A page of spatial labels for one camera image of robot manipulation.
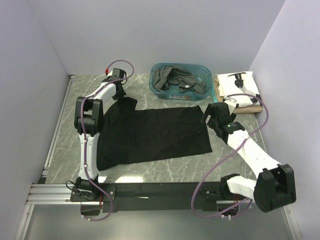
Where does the black t shirt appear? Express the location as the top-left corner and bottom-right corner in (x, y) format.
(96, 97), (212, 171)

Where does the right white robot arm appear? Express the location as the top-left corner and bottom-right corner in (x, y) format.
(201, 102), (297, 213)

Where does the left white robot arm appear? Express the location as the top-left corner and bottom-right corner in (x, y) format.
(74, 68), (127, 201)

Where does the folded white printed t shirt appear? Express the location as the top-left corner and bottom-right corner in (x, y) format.
(217, 71), (261, 108)

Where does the teal plastic basket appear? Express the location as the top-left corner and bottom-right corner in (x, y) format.
(149, 63), (213, 101)

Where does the grey t shirt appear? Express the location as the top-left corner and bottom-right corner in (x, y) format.
(153, 65), (205, 95)

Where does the black mounting beam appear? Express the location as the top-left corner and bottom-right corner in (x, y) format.
(70, 181), (244, 213)

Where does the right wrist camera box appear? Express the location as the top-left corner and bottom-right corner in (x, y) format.
(223, 97), (237, 108)

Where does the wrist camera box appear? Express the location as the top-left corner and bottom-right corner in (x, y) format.
(105, 68), (113, 77)
(223, 97), (237, 108)

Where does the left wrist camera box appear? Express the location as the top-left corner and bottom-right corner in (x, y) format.
(105, 68), (113, 77)

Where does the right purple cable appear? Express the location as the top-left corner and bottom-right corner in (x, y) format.
(191, 93), (270, 221)

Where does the purple cable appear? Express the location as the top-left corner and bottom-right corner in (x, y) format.
(191, 93), (270, 221)
(79, 59), (135, 222)

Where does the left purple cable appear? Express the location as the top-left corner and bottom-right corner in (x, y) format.
(79, 59), (135, 222)

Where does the aluminium frame rail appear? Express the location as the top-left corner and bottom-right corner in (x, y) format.
(26, 184), (250, 206)

